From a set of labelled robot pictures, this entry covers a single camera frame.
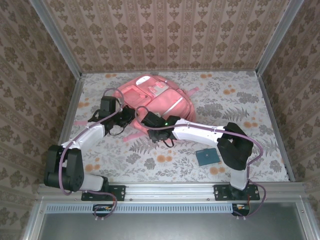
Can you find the pink backpack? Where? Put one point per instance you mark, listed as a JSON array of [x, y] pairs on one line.
[[170, 100]]

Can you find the small teal wallet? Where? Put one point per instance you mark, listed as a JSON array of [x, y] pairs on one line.
[[207, 157]]

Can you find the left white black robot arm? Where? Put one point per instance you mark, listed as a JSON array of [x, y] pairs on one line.
[[92, 183]]

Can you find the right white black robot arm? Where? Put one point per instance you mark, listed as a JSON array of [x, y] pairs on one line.
[[238, 180]]

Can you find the floral tablecloth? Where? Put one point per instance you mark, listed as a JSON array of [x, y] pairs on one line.
[[175, 170]]

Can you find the grey metal panel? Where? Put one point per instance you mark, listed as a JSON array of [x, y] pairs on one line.
[[162, 227]]

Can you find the black connector board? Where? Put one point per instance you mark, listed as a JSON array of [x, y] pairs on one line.
[[100, 212], [241, 212]]

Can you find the aluminium frame rail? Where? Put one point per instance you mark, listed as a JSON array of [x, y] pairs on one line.
[[268, 100], [170, 71], [73, 100]]

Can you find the wide aluminium extrusion rail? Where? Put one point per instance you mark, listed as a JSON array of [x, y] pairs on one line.
[[170, 191]]

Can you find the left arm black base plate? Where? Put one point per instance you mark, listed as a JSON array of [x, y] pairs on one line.
[[120, 192]]

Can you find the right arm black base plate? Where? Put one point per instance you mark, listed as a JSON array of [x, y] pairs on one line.
[[218, 192]]

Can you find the aluminium frame post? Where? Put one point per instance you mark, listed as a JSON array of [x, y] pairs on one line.
[[58, 40], [278, 37]]

